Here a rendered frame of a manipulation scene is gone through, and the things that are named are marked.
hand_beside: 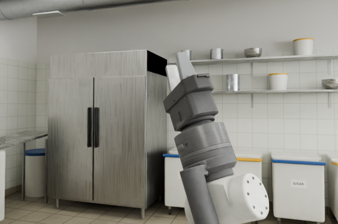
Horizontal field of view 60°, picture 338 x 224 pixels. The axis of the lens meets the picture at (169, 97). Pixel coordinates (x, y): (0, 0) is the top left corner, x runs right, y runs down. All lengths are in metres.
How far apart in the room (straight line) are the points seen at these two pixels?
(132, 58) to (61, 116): 1.22
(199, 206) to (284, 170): 3.16
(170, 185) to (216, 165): 3.33
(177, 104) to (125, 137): 3.13
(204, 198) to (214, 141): 0.09
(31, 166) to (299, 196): 3.67
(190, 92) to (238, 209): 0.18
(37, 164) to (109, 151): 1.48
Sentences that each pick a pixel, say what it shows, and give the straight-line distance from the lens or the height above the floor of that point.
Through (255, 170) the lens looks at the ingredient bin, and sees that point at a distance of 3.58.
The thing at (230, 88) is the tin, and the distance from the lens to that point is 3.94.
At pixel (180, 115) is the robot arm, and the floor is 1.36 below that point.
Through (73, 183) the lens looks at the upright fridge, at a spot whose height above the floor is 0.38.
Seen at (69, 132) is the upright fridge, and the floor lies 1.02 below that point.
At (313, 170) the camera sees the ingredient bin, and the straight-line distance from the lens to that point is 3.61.
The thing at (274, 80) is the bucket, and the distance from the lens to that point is 3.92.
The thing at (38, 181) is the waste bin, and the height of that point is 0.23.
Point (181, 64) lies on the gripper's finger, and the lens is 0.51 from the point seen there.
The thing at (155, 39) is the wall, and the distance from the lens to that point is 4.53.
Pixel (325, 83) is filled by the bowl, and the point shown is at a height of 1.63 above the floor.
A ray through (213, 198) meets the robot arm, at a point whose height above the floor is 1.24.
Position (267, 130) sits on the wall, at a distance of 4.17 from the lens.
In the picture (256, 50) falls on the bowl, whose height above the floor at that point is 2.08.
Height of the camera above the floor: 1.38
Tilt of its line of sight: 2 degrees up
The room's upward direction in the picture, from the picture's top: straight up
